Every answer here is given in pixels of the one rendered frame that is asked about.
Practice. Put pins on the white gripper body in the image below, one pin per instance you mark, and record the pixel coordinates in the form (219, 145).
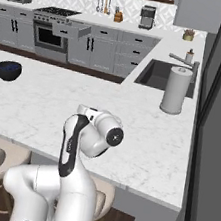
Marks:
(86, 109)

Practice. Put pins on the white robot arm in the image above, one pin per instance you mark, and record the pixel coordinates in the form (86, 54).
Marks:
(75, 194)

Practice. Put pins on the open grey drawer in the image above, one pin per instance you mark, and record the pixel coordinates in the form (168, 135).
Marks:
(69, 30)

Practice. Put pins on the grey base cupboards run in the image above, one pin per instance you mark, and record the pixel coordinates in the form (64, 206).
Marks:
(14, 29)
(118, 54)

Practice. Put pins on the silver oven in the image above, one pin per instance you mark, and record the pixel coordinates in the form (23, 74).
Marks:
(49, 40)

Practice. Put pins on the dark grey sink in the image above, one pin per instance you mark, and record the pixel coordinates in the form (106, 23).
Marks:
(158, 76)

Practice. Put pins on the dark blue bowl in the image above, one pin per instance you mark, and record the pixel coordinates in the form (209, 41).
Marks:
(7, 71)

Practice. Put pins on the white paper towel roll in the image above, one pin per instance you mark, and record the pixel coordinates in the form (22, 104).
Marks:
(175, 90)

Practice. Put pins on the wooden knife block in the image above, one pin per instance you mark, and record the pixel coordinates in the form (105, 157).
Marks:
(118, 17)

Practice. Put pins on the black gas hob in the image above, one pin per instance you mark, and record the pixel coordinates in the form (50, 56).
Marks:
(57, 11)

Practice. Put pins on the grey tap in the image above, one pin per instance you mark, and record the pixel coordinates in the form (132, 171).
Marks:
(184, 60)

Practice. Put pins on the silver coffee machine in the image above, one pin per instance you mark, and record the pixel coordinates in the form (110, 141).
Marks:
(147, 17)

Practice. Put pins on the white soap dispenser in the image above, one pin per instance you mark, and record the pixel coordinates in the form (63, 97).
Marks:
(189, 57)

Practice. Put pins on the small potted plant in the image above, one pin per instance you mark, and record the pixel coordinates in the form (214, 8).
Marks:
(188, 35)

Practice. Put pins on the dark grey fridge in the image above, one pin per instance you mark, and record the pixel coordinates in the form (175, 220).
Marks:
(218, 133)

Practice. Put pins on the rail with hanging tools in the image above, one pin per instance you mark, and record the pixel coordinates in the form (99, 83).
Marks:
(103, 3)

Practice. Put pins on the grey wall cupboard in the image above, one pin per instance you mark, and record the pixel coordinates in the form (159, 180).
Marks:
(199, 11)

